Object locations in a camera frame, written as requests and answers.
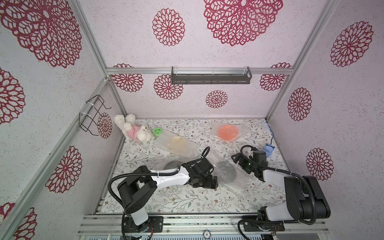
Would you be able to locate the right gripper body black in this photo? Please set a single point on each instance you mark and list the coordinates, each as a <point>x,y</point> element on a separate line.
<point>242,163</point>

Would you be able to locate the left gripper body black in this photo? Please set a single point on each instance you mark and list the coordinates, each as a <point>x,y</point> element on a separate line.
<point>206,181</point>

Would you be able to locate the dark grey plate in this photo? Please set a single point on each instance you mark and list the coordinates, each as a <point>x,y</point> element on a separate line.
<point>225,172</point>

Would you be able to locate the clear bubble wrap sheet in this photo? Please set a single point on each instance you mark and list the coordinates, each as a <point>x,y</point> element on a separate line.
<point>240,185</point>

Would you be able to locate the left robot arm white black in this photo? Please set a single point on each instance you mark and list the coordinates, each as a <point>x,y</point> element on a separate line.
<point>133,190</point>

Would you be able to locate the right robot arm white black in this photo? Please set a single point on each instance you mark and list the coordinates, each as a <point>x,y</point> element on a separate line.
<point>305,201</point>

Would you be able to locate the yellow plate in bubble wrap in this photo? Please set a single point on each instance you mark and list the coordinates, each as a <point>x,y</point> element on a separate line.
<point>176,145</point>

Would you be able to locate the orange plate in bubble wrap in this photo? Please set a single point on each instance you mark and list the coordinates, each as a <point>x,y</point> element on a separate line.
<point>228,132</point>

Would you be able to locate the green round toy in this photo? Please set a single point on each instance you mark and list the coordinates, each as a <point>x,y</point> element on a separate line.
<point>157,131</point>

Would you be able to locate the white plush bunny pink dress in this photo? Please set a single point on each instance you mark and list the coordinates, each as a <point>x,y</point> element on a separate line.
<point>138,133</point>

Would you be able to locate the blue toy with cord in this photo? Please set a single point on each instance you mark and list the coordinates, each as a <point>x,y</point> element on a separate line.
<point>269,148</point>

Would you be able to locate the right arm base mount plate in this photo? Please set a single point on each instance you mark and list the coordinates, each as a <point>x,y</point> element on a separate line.
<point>251,226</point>

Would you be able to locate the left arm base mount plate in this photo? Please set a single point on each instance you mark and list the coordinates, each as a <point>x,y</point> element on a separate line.
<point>150,224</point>

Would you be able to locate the aluminium front rail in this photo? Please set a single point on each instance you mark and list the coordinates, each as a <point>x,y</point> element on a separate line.
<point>189,224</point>

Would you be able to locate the black wire wall basket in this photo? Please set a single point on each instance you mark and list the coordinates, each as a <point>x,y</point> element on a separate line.
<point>87,118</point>

